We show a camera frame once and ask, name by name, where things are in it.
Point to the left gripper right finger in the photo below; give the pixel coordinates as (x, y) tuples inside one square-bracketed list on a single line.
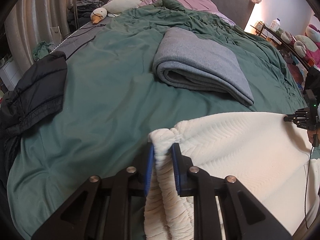
[(223, 208)]

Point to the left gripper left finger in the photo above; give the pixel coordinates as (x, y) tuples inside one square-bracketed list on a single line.
[(100, 208)]

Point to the cream white knit pants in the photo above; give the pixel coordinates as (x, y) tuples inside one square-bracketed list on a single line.
[(272, 158)]

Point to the person right hand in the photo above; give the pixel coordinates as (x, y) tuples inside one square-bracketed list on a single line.
[(310, 135)]

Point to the pink bear plush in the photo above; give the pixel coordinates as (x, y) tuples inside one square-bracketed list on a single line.
[(306, 46)]

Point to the white plastic bottle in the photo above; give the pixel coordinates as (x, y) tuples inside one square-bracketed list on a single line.
[(275, 24)]

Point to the green bed duvet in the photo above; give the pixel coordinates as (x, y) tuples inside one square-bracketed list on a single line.
[(112, 102)]

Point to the black jacket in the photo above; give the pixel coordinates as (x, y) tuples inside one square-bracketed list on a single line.
[(38, 94)]

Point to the folded grey blue garment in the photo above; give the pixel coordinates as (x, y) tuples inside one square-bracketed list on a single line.
[(185, 61)]

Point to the pink pillow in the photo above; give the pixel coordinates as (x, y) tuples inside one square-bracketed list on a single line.
[(200, 5)]

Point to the white duck plush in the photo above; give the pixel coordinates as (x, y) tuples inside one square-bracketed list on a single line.
[(98, 15)]

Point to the beige curtain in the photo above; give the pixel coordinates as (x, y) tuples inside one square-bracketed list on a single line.
[(31, 22)]

